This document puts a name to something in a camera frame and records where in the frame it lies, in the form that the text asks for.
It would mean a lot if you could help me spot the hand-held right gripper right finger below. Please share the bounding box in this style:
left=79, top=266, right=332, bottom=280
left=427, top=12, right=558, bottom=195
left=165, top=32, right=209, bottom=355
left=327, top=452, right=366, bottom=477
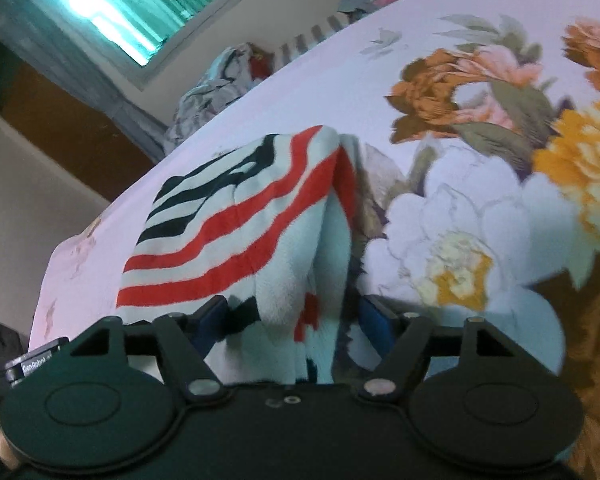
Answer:
left=357, top=295, right=503, bottom=403

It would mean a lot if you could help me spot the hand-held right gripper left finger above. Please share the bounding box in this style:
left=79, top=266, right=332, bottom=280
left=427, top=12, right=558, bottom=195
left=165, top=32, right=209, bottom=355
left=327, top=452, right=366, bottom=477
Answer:
left=72, top=295, right=233, bottom=403

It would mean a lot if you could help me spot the black red white striped shirt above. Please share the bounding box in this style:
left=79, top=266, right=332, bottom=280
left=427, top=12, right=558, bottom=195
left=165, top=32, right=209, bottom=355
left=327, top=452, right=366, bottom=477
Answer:
left=116, top=125, right=368, bottom=386

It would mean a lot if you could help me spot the pile of crumpled clothes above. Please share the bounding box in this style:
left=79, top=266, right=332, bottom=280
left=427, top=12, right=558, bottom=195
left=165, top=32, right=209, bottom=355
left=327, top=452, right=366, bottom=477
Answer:
left=164, top=44, right=263, bottom=157

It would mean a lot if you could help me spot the floral bed sheet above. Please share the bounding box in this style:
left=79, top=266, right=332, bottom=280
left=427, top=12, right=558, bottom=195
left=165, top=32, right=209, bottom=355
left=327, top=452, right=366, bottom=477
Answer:
left=27, top=0, right=600, bottom=480

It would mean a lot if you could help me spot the brown wooden door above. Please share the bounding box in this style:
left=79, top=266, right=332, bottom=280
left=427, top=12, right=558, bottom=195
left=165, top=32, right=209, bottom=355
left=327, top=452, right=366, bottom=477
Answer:
left=0, top=40, right=156, bottom=201

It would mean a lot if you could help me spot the red cloth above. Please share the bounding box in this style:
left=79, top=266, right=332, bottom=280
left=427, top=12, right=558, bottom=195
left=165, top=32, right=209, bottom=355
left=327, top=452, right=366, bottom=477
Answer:
left=249, top=57, right=273, bottom=81

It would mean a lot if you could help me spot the grey white striped cloth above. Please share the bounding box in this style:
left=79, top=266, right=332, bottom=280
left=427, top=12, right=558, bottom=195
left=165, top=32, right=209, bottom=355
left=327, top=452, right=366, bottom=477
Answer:
left=274, top=14, right=353, bottom=63

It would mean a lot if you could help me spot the grey curtain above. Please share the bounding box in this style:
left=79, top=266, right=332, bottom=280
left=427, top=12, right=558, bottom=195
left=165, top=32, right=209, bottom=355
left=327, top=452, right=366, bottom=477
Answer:
left=0, top=0, right=173, bottom=161

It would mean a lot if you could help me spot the window with vertical bars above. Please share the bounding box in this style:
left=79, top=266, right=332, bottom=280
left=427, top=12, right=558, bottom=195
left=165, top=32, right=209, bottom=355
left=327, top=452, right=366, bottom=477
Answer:
left=27, top=0, right=301, bottom=86

